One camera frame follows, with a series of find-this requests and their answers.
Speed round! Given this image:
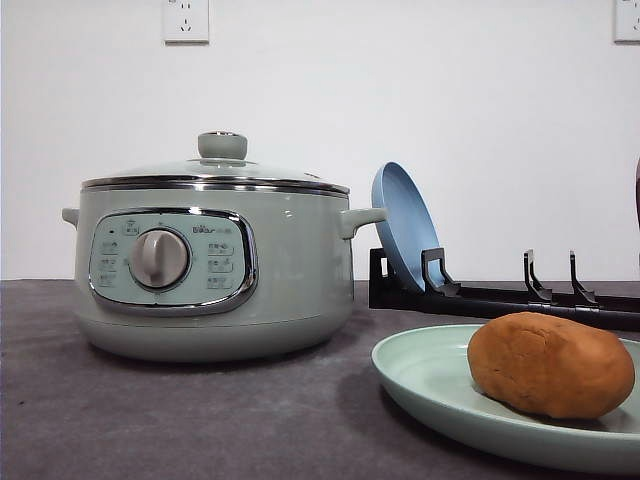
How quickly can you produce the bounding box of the glass steamer lid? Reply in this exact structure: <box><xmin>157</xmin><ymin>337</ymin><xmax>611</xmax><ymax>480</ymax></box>
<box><xmin>81</xmin><ymin>130</ymin><xmax>349</xmax><ymax>194</ymax></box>

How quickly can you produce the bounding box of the green plate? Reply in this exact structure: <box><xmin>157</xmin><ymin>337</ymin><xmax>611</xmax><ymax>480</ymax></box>
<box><xmin>371</xmin><ymin>324</ymin><xmax>640</xmax><ymax>472</ymax></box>

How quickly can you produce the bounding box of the brown potato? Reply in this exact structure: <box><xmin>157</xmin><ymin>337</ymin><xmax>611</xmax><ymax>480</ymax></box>
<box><xmin>468</xmin><ymin>312</ymin><xmax>635</xmax><ymax>419</ymax></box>

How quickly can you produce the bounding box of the blue plate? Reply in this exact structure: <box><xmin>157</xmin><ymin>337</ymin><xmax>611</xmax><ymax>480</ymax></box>
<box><xmin>371</xmin><ymin>161</ymin><xmax>443</xmax><ymax>294</ymax></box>

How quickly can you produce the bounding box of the green electric steamer pot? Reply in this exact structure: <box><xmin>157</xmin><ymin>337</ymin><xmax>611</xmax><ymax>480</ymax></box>
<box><xmin>61</xmin><ymin>190</ymin><xmax>387</xmax><ymax>363</ymax></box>

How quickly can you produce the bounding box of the black dish rack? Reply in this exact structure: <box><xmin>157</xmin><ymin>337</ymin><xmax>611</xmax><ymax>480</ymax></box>
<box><xmin>369</xmin><ymin>248</ymin><xmax>640</xmax><ymax>329</ymax></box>

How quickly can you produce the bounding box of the dark brown object at edge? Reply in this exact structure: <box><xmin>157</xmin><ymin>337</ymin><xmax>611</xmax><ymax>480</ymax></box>
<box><xmin>636</xmin><ymin>157</ymin><xmax>640</xmax><ymax>236</ymax></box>

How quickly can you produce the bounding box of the left white wall socket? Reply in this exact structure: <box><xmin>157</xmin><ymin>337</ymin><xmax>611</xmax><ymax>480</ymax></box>
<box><xmin>161</xmin><ymin>0</ymin><xmax>210</xmax><ymax>47</ymax></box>

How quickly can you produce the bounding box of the white wall socket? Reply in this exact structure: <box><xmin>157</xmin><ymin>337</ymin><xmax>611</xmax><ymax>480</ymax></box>
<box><xmin>607</xmin><ymin>0</ymin><xmax>640</xmax><ymax>48</ymax></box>
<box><xmin>161</xmin><ymin>0</ymin><xmax>210</xmax><ymax>47</ymax></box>

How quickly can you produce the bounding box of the right white wall socket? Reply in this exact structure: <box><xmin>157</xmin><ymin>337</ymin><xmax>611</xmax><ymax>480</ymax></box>
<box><xmin>607</xmin><ymin>0</ymin><xmax>640</xmax><ymax>48</ymax></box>

